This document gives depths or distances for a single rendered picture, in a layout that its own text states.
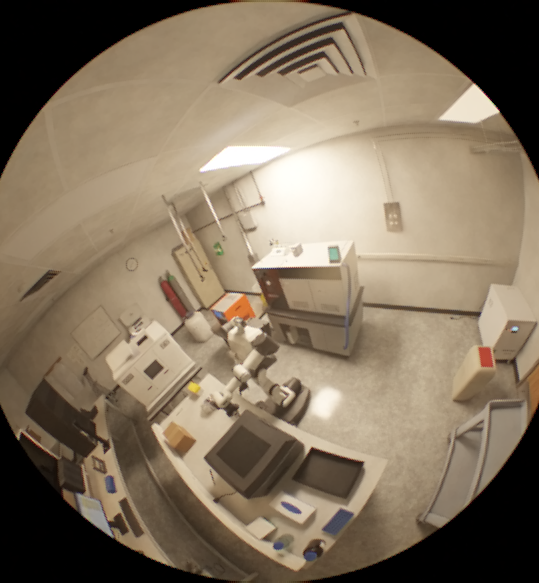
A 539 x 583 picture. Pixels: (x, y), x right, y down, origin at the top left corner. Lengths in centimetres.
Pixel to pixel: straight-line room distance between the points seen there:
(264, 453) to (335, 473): 48
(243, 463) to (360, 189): 293
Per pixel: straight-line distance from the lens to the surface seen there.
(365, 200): 264
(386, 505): 230
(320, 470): 131
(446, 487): 230
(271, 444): 108
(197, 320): 391
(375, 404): 236
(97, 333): 515
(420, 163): 264
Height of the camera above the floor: 220
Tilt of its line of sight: 28 degrees down
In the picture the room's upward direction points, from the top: 23 degrees counter-clockwise
